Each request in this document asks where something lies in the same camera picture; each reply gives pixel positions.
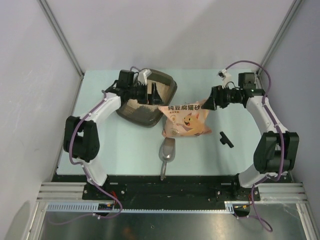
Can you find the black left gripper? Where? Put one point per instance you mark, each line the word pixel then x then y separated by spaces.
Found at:
pixel 156 99

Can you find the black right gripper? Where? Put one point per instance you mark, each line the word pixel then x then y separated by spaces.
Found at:
pixel 216 99

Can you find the pink cat litter bag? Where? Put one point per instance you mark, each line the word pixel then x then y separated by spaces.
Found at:
pixel 185 120

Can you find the black bag sealing clip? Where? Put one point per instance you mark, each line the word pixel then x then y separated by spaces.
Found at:
pixel 224 140

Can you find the silver metal scoop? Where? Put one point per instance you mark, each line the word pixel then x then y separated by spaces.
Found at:
pixel 166 154

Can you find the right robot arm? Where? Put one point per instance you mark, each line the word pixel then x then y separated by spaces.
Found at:
pixel 277 148

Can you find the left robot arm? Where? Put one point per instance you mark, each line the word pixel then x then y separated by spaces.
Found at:
pixel 81 133

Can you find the brown litter box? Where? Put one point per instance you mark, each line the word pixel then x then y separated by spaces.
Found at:
pixel 161 89

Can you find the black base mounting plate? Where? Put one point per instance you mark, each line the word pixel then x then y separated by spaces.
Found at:
pixel 179 191

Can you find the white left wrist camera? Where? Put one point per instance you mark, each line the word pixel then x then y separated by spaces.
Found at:
pixel 142 78

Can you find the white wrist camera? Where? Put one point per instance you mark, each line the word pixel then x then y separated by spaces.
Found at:
pixel 142 78
pixel 225 76

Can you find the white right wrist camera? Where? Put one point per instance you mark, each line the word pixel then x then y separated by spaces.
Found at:
pixel 225 76

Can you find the grey slotted cable duct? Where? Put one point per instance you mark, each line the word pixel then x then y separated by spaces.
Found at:
pixel 226 208

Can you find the aluminium rail right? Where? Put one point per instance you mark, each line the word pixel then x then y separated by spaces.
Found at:
pixel 282 193

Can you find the aluminium frame post right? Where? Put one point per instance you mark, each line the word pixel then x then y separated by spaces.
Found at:
pixel 281 32

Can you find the aluminium frame post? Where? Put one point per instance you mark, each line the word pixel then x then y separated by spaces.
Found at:
pixel 281 32
pixel 52 20

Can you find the aluminium frame post left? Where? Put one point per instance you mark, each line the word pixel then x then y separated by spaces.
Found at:
pixel 52 20

